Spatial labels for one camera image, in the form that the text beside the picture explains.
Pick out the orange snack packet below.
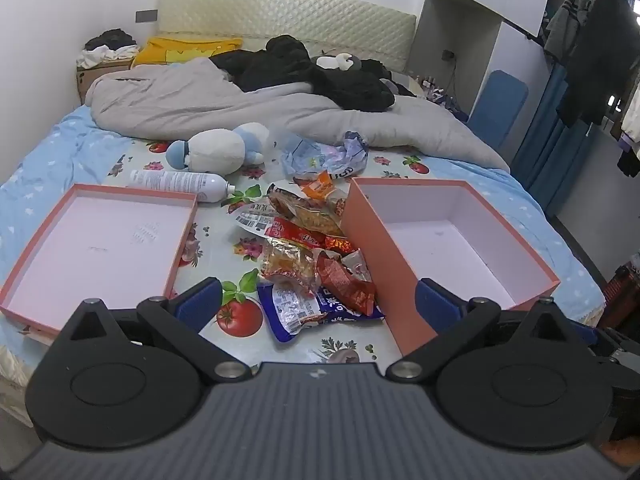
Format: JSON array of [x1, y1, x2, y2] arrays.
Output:
[[300, 170, 347, 206]]

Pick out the blue snack packet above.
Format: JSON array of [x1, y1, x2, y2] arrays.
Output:
[[257, 280, 386, 344]]

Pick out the white crumpled clothes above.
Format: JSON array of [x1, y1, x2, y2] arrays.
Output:
[[77, 45, 141, 68]]

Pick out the white barcode snack packet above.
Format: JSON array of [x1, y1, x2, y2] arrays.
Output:
[[230, 202, 281, 236]]

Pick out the floral printed sheet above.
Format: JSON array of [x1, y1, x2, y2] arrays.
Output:
[[102, 135, 501, 366]]

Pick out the small grey white plush toy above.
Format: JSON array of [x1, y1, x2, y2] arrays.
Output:
[[317, 52, 363, 72]]

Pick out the red suitcase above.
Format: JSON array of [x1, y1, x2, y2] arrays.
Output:
[[605, 262, 640, 323]]

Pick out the cream quilted headboard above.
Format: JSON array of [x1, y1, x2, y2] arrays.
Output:
[[157, 0, 418, 73]]

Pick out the white and blue plush toy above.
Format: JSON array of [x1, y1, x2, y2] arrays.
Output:
[[165, 122, 271, 177]]

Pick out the grey blanket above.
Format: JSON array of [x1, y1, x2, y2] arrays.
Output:
[[85, 57, 511, 171]]

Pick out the yellow pillow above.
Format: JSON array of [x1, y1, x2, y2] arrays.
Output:
[[132, 35, 243, 67]]

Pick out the crumpled blue white plastic bag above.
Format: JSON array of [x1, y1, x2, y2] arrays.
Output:
[[280, 130, 371, 178]]

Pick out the pink cardboard box lid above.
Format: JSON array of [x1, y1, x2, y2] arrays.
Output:
[[0, 183, 199, 333]]

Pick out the pink cardboard box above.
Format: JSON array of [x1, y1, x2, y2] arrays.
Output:
[[341, 177, 561, 356]]

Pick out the black garment on cardboard box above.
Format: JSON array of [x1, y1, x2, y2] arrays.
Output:
[[85, 29, 138, 51]]

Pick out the blue curtain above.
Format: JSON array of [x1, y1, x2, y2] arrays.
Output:
[[510, 60, 608, 216]]

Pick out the clear packet of brown cake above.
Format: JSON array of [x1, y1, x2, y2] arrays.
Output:
[[260, 240, 321, 286]]

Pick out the light blue bedsheet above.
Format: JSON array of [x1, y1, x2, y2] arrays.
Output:
[[0, 105, 608, 326]]

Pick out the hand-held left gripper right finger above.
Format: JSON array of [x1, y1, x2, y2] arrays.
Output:
[[386, 277, 598, 383]]

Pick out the shiny red snack packet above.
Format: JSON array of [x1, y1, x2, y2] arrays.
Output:
[[324, 235, 359, 257]]

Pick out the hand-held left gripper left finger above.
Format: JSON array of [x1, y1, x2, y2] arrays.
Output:
[[55, 277, 252, 385]]

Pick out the red and white snack packet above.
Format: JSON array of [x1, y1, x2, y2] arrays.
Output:
[[265, 217, 328, 251]]

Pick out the clutter on nightstand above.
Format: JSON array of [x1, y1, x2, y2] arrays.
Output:
[[410, 75, 471, 121]]

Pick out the hanging grey white jacket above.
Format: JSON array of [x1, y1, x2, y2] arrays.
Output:
[[544, 0, 596, 66]]

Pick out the brown cardboard box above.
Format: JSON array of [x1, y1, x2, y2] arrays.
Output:
[[76, 57, 136, 106]]

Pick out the dark red snack packet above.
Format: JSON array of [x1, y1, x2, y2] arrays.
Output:
[[317, 255, 377, 317]]

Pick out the white spray bottle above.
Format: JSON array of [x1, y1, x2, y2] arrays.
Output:
[[129, 169, 236, 204]]

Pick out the white cabinet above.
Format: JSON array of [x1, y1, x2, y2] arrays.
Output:
[[405, 0, 556, 126]]

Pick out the black clothing pile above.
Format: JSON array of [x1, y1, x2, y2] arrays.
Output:
[[210, 35, 398, 113]]

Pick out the hanging black jacket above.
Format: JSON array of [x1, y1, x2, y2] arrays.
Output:
[[556, 0, 640, 128]]

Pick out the blue chair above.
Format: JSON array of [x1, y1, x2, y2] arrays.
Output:
[[467, 70, 529, 151]]

